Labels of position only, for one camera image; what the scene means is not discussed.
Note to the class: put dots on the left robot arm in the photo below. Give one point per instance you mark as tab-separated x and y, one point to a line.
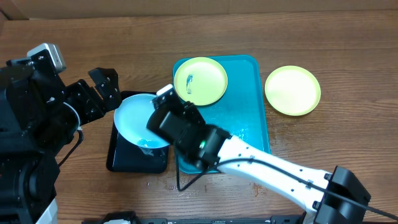
40	115

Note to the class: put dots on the teal plastic tray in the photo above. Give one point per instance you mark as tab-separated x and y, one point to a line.
241	109

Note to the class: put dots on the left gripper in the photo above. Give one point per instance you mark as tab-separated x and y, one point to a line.
111	94

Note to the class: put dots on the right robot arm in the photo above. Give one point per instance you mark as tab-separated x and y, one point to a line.
336	197

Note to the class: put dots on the black plastic tray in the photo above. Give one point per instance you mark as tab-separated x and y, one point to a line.
124	156

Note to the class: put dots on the yellow-rimmed plate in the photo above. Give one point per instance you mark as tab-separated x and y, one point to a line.
292	90
201	81

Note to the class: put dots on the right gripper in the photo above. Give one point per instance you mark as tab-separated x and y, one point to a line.
194	111

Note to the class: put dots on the light blue plate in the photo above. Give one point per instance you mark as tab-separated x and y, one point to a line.
131	120

